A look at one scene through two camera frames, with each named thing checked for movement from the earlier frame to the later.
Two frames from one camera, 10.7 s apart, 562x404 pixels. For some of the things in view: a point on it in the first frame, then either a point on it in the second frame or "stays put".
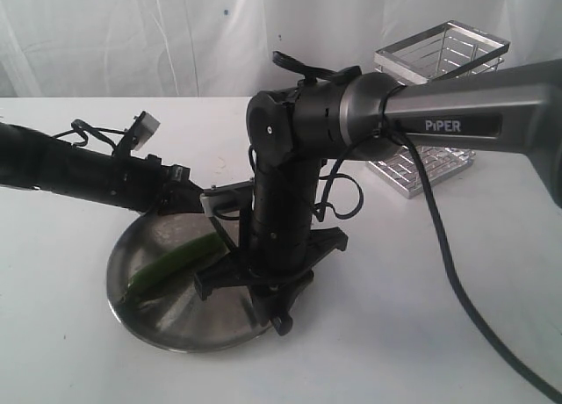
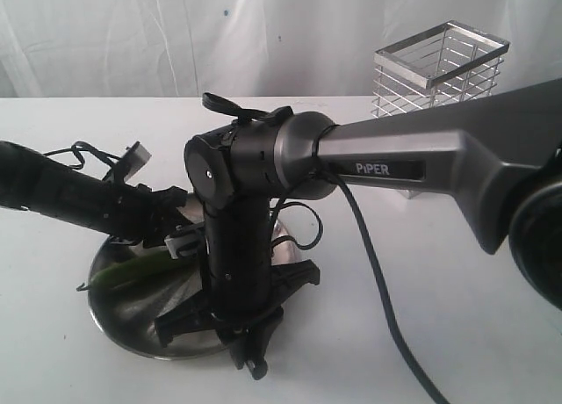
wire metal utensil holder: (446, 50) stays put
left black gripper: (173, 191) → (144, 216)
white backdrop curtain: (217, 39) stays put
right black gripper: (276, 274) → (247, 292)
